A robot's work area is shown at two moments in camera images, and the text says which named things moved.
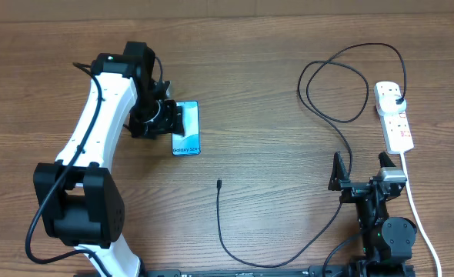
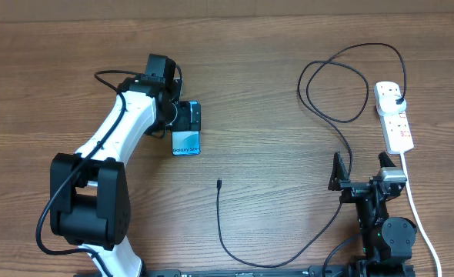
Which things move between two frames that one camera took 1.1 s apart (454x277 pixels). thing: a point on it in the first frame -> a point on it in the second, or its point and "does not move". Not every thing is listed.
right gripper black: [338, 180] does not move
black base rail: [315, 271] does not move
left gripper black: [168, 124] -> [184, 121]
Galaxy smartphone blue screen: [189, 144] does not move
